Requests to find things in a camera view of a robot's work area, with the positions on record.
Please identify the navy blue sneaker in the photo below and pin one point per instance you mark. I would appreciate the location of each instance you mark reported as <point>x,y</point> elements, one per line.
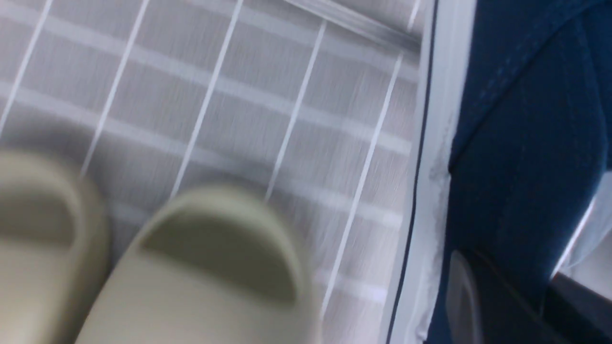
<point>510,179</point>

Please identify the olive green slipper left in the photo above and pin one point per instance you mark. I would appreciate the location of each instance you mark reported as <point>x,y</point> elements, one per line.
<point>54,250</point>

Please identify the metal shoe rack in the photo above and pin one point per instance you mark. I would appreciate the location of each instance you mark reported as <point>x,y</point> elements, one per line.
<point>360,24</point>

